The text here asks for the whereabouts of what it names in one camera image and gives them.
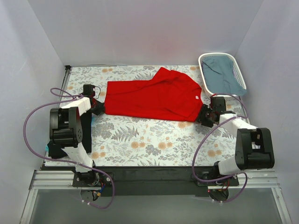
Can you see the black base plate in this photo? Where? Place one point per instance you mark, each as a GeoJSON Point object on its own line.
{"type": "Point", "coordinates": [153, 181]}

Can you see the grey-blue t shirt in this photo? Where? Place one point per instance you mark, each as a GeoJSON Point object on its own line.
{"type": "Point", "coordinates": [219, 75]}

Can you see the folded black t shirt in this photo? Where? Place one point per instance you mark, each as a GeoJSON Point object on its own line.
{"type": "Point", "coordinates": [55, 151]}

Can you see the red t shirt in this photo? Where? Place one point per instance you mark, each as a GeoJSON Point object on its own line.
{"type": "Point", "coordinates": [169, 95]}

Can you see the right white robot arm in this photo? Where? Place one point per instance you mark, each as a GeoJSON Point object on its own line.
{"type": "Point", "coordinates": [253, 146]}

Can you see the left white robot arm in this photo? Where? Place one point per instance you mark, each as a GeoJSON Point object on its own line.
{"type": "Point", "coordinates": [70, 129]}

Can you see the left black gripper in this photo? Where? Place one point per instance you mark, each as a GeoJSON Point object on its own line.
{"type": "Point", "coordinates": [98, 107]}

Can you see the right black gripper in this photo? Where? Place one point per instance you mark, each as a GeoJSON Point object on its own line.
{"type": "Point", "coordinates": [206, 115]}

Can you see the white plastic basket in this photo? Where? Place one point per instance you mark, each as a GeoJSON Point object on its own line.
{"type": "Point", "coordinates": [237, 74]}

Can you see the aluminium frame rail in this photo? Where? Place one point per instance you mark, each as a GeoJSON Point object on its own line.
{"type": "Point", "coordinates": [64, 179]}

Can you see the floral table cloth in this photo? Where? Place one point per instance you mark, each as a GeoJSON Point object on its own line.
{"type": "Point", "coordinates": [126, 141]}

